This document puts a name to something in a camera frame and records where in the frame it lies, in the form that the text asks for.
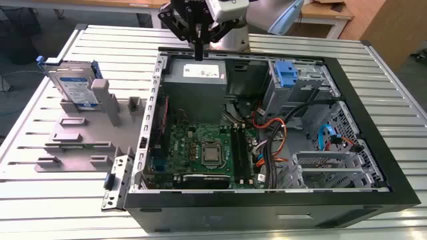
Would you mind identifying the grey power supply unit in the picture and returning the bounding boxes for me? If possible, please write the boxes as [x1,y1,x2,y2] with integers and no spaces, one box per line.
[161,59,229,125]

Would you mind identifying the wooden cabinet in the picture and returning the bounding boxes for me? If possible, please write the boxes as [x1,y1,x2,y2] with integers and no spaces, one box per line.
[339,0,427,73]

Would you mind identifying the black yellow power wires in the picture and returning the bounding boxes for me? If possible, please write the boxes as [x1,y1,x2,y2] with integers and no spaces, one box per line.
[221,109,249,126]

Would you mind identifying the green RAM stick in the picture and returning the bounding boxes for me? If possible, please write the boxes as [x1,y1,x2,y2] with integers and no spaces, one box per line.
[59,144,97,151]

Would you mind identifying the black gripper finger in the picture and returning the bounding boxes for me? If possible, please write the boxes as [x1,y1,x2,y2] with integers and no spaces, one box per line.
[199,19,240,62]
[157,6,200,62]

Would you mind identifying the black bin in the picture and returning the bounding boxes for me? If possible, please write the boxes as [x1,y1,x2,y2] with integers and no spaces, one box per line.
[0,4,43,66]

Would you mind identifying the grey parts rack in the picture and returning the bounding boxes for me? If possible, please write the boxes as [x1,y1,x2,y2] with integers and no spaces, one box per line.
[33,79,149,173]

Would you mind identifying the black graphics card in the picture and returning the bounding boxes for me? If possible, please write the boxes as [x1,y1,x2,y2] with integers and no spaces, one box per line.
[172,173,232,190]

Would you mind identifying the green motherboard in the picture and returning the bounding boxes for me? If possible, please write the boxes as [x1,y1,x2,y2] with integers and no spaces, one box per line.
[151,123,260,190]

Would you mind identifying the silver CPU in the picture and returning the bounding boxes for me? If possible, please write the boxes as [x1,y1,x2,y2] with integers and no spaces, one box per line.
[201,147,223,163]

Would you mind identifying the CPU socket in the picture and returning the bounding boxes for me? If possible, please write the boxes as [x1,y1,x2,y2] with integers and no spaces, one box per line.
[199,141,228,169]

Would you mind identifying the hard disk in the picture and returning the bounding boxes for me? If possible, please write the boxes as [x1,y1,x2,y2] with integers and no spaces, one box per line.
[35,56,103,111]

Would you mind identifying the orange yellow wire bundle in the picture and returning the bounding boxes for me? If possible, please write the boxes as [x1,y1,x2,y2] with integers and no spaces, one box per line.
[251,117,289,163]

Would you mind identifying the metal disk bay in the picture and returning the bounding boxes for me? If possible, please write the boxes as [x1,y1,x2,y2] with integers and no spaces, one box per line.
[291,151,381,190]

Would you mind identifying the black RAM slot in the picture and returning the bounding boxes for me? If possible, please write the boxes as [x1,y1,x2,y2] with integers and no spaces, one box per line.
[239,124,255,185]
[231,124,247,185]

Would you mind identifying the blue data wire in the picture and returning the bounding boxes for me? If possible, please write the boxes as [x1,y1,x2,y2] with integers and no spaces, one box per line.
[317,124,341,152]

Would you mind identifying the thick black cable bundle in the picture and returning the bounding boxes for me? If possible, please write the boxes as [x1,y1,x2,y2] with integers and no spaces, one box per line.
[265,99,335,188]

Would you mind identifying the red black twisted wire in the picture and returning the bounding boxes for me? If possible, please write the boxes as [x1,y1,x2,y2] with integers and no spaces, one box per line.
[160,95,171,137]

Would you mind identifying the wooden desk white frame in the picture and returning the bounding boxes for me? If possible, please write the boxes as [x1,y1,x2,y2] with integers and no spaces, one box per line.
[31,0,355,40]

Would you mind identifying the red orange disk power wire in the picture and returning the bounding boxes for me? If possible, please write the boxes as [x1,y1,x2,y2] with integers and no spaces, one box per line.
[328,138,364,154]

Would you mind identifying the black open PC case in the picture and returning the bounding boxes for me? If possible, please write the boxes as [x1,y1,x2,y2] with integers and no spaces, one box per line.
[123,46,421,233]

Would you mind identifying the metal card retention bracket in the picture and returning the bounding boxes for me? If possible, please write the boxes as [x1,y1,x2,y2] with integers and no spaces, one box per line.
[100,154,132,213]

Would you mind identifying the metal drive cage blue latch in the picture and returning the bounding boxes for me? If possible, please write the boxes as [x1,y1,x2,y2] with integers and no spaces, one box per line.
[261,59,341,128]

